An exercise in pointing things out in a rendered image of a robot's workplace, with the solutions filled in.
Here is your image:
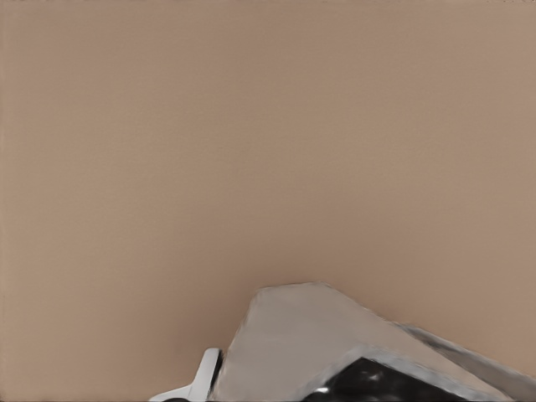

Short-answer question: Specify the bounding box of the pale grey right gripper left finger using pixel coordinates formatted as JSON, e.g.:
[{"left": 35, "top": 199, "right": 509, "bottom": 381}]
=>
[{"left": 147, "top": 347, "right": 224, "bottom": 402}]

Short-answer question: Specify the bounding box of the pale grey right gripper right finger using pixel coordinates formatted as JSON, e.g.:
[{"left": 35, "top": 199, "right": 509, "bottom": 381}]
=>
[{"left": 209, "top": 281, "right": 536, "bottom": 402}]

